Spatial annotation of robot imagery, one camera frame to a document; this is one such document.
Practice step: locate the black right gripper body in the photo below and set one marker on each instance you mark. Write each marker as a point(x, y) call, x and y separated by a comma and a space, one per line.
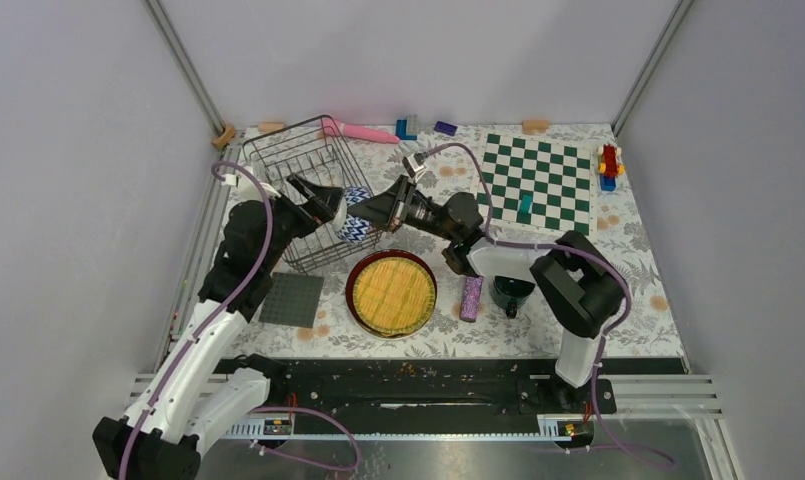
point(424, 215)

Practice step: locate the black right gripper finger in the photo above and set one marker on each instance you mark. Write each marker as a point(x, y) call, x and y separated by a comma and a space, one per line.
point(397, 198)
point(381, 221)

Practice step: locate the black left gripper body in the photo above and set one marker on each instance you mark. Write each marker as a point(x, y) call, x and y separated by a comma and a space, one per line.
point(290, 220)

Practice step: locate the blue white patterned bowl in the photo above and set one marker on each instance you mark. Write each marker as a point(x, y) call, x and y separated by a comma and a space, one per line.
point(348, 227)

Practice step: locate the brown rimmed beige plate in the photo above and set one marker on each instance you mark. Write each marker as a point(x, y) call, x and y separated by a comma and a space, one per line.
point(356, 291)

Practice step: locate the dark green mug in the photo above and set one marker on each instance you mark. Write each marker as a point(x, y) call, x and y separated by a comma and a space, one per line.
point(509, 294)

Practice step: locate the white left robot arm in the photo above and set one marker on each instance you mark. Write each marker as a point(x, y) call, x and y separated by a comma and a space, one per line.
point(168, 430)

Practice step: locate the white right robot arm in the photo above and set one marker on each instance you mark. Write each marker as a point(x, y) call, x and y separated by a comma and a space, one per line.
point(586, 294)

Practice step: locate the pink plastic object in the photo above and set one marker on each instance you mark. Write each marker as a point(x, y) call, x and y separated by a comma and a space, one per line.
point(332, 127)

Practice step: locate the blue toy brick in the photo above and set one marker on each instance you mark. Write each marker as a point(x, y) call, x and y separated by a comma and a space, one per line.
point(401, 133)

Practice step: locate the grey studded baseplate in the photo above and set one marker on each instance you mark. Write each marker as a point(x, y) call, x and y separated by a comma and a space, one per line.
point(292, 301)

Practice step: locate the grey toy brick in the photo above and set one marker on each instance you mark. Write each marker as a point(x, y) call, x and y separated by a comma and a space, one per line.
point(412, 125)

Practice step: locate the purple toy brick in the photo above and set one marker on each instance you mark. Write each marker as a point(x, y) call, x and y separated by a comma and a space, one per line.
point(445, 128)

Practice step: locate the purple glitter microphone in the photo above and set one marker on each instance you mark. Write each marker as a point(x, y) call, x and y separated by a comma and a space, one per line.
point(471, 297)

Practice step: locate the teal block on chessboard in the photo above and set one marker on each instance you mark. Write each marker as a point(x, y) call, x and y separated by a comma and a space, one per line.
point(525, 204)

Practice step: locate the wooden corner block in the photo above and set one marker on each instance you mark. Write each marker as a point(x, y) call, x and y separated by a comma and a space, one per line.
point(223, 140)

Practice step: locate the green white chessboard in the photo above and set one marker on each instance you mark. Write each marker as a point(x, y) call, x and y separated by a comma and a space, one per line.
point(561, 179)

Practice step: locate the red yellow toy figure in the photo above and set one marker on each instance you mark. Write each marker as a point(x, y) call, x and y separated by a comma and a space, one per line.
point(610, 166)

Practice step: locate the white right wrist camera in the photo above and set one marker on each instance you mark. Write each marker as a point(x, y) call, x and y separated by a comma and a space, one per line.
point(415, 165)

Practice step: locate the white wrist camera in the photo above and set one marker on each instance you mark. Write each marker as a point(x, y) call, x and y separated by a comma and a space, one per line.
point(415, 165)
point(244, 188)

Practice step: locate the black wire dish rack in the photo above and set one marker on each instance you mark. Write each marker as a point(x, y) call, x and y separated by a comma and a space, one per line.
point(306, 150)

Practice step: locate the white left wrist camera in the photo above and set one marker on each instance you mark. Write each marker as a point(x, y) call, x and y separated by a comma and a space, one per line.
point(244, 188)

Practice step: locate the aluminium frame rail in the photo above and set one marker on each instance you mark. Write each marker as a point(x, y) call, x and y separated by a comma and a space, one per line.
point(185, 65)

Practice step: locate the right aluminium frame post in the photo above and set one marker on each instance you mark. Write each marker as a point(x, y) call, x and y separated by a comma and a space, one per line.
point(657, 54)

